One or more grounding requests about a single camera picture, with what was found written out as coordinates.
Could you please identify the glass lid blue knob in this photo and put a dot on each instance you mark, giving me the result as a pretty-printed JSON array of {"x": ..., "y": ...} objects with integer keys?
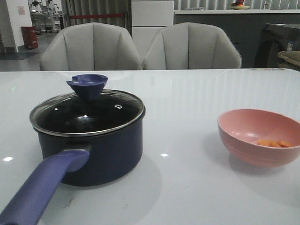
[{"x": 89, "y": 110}]

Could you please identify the pink bowl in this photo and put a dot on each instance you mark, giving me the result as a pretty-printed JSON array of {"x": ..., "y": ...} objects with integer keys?
[{"x": 240, "y": 130}]

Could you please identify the orange ham slices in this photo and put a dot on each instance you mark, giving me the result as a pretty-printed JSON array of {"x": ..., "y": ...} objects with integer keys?
[{"x": 273, "y": 143}]

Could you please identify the dark blue saucepan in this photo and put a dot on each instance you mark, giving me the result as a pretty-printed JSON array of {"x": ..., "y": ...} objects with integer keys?
[{"x": 76, "y": 161}]

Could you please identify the right grey chair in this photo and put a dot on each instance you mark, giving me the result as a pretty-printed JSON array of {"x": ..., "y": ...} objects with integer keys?
[{"x": 191, "y": 45}]

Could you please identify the grey chair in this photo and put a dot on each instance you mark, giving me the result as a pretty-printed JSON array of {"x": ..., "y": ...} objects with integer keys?
[
  {"x": 191, "y": 45},
  {"x": 91, "y": 46}
]

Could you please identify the left grey chair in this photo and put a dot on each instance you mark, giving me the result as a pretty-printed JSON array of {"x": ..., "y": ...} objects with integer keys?
[{"x": 91, "y": 46}]

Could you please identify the white cabinet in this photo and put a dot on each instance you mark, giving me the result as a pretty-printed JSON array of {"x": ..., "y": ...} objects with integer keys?
[{"x": 147, "y": 17}]

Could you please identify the grey counter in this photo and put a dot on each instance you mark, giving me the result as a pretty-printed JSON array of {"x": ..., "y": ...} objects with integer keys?
[{"x": 243, "y": 27}]

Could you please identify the fruit plate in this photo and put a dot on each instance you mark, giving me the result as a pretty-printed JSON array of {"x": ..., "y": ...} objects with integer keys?
[{"x": 239, "y": 5}]

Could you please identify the red bin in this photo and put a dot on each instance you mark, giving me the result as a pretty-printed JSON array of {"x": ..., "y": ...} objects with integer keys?
[{"x": 29, "y": 37}]

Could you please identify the dark appliance right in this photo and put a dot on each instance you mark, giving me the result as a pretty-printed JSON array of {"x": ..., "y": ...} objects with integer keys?
[{"x": 274, "y": 39}]

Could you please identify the beige cushion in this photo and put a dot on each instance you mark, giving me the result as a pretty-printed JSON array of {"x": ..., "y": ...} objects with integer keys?
[{"x": 290, "y": 60}]

